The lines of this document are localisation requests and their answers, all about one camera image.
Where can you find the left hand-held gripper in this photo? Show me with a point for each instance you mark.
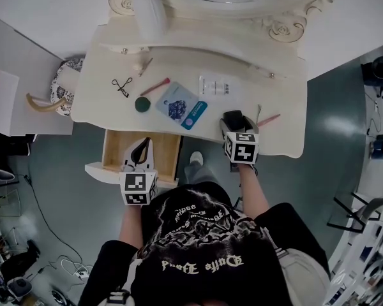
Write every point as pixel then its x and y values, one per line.
pixel 135 183

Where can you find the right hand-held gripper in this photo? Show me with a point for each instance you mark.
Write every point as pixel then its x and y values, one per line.
pixel 242 151

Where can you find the black square compact case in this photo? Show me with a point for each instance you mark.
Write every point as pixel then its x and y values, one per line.
pixel 233 120

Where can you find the large white wooden drawer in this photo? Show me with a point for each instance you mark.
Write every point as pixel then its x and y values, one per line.
pixel 115 148

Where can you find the dark green round disc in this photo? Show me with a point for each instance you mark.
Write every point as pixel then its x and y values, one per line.
pixel 142 104

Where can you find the black eyelash curler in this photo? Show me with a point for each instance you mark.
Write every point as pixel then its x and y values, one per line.
pixel 124 92

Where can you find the pink makeup brush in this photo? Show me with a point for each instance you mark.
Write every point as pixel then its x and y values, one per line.
pixel 156 86

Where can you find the person's right forearm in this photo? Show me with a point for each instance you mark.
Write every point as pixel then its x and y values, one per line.
pixel 253 190

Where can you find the person's left forearm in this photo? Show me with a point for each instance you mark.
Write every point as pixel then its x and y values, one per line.
pixel 131 225

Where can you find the white dressing table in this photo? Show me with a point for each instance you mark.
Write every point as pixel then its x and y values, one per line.
pixel 274 91

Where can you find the white sachet packet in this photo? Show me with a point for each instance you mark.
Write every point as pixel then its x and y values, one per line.
pixel 215 86

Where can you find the person's white shoe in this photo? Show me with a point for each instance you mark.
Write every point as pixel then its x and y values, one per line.
pixel 197 158

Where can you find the person's grey trousers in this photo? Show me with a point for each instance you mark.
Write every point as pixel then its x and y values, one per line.
pixel 199 174

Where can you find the blue face mask packet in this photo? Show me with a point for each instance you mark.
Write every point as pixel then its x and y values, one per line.
pixel 175 107

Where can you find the wooden chair floral cushion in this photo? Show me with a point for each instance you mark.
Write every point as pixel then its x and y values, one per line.
pixel 62 94

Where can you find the white vase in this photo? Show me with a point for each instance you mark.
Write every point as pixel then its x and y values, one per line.
pixel 150 14

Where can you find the person's black printed shirt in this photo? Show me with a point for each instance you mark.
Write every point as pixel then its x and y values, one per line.
pixel 210 285

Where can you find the white storage shelf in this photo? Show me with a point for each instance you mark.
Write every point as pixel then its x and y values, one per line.
pixel 344 260

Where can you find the black frame grey chair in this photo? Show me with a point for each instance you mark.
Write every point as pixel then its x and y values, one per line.
pixel 370 207

